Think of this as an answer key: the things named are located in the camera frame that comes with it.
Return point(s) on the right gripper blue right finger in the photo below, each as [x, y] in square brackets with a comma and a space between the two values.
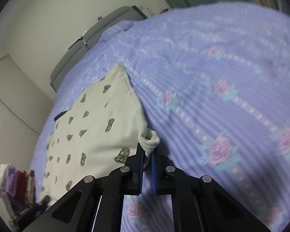
[156, 169]

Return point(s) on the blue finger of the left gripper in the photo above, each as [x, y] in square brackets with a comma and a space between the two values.
[32, 210]

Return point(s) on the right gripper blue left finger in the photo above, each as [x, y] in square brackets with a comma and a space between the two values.
[138, 170]

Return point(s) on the white bear-print polo shirt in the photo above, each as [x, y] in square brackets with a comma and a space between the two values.
[102, 129]

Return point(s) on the brown patterned folded garment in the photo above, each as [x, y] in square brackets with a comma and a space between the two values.
[30, 188]

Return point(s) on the purple folded garment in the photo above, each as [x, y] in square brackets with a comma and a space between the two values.
[11, 181]

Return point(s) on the white folded garment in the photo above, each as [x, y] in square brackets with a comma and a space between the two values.
[3, 168]

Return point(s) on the white louvred wardrobe doors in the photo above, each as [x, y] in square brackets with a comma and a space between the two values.
[24, 109]

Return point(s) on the purple floral bed cover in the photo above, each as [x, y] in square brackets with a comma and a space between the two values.
[214, 82]

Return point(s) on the grey padded headboard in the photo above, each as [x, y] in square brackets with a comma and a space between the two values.
[90, 39]

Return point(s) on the papers on headboard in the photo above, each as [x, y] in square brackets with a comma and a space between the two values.
[78, 39]

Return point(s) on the clear plastic bottle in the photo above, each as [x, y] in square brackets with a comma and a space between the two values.
[149, 11]

